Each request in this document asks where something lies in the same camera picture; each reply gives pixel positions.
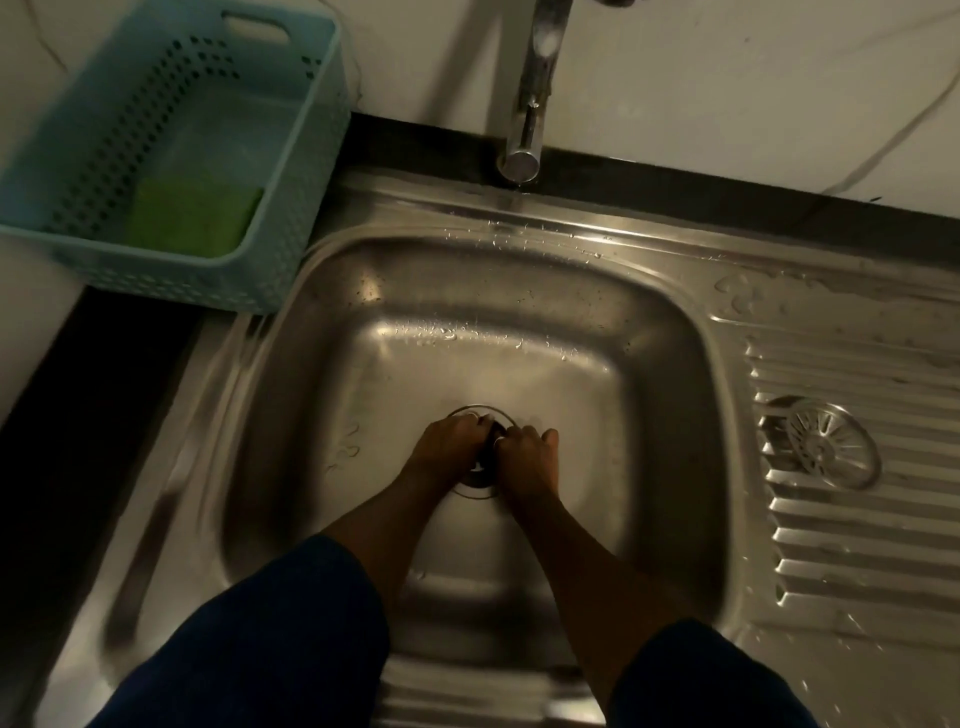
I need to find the light blue plastic basket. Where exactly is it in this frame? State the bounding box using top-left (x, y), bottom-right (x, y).
top-left (0, 0), bottom-right (354, 316)

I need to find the stainless steel sink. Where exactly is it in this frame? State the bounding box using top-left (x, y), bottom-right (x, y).
top-left (30, 168), bottom-right (960, 728)

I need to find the dark blue right sleeve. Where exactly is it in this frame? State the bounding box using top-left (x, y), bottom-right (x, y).
top-left (603, 618), bottom-right (820, 728)

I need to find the person's right forearm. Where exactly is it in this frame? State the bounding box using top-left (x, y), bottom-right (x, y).
top-left (508, 491), bottom-right (710, 714)

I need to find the person's right hand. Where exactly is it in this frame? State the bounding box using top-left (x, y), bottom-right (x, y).
top-left (492, 425), bottom-right (561, 516)

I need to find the dark blue sleeve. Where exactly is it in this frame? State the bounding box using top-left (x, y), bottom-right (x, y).
top-left (88, 532), bottom-right (393, 728)
top-left (603, 618), bottom-right (820, 728)

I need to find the person's left forearm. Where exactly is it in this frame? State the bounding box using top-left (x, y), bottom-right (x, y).
top-left (321, 466), bottom-right (453, 610)

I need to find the green sponge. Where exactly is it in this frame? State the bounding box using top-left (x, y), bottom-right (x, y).
top-left (126, 178), bottom-right (265, 260)

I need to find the metal drain ring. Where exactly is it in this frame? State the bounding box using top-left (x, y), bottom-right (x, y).
top-left (445, 405), bottom-right (519, 501)

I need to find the person's left hand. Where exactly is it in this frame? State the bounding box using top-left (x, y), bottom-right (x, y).
top-left (403, 414), bottom-right (496, 493)

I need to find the dark blue left sleeve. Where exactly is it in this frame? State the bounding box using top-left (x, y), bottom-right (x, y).
top-left (88, 532), bottom-right (393, 728)

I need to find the round metal sink strainer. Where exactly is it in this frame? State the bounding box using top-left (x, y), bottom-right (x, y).
top-left (772, 399), bottom-right (882, 490)

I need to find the chrome faucet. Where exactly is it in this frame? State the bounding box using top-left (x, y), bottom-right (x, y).
top-left (498, 0), bottom-right (636, 189)

